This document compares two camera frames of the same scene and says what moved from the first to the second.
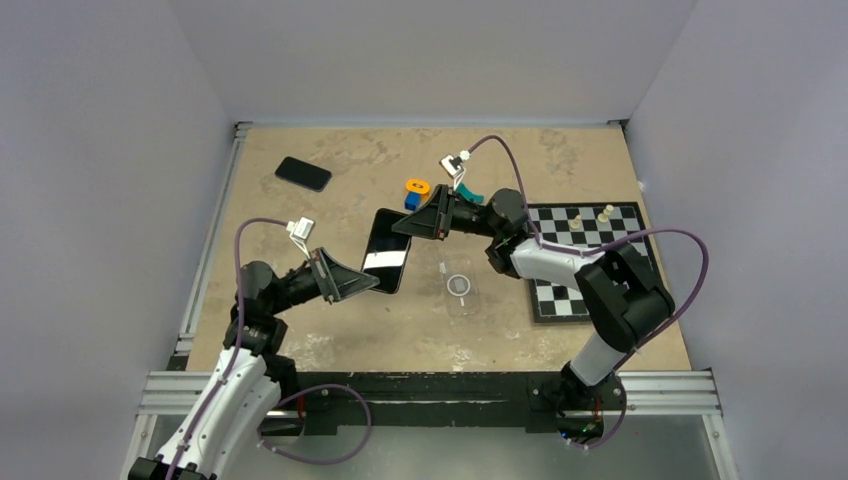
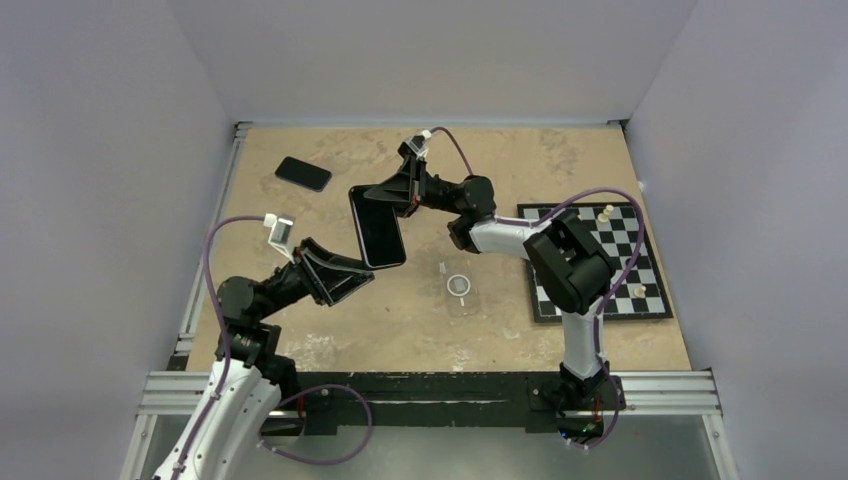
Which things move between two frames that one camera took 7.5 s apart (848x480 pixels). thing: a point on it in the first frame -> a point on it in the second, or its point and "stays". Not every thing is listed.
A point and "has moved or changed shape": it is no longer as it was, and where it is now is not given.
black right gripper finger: x=429 y=217 -> x=399 y=187
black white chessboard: x=588 y=227 stays
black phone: x=387 y=251 has moved or changed shape
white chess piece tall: x=603 y=217 stays
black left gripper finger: x=349 y=282 stays
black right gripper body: x=461 y=215 -> x=425 y=186
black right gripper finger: x=432 y=225 -> x=406 y=208
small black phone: x=304 y=173 stays
